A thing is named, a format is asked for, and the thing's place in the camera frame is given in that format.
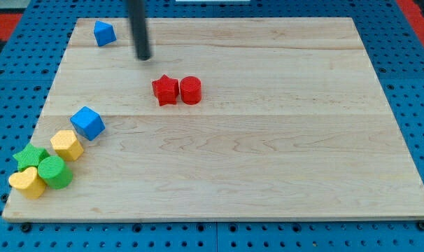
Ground red star block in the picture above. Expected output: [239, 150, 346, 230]
[152, 75, 179, 106]

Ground green star block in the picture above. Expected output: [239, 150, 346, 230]
[13, 143, 50, 172]

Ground light wooden board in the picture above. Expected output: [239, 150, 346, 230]
[3, 17, 424, 223]

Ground red cylinder block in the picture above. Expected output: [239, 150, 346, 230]
[180, 76, 202, 105]

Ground blue cube block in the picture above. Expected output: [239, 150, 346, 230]
[70, 106, 106, 141]

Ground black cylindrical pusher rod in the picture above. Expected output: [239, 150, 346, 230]
[127, 0, 152, 61]

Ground blue triangular prism block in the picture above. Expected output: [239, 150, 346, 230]
[94, 21, 117, 47]

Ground yellow hexagon block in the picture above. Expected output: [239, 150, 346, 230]
[50, 130, 84, 161]

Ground green cylinder block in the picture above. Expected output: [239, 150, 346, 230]
[38, 156, 73, 190]

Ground yellow heart block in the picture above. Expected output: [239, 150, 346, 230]
[8, 167, 47, 200]

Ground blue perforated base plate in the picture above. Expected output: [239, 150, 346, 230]
[0, 0, 424, 251]

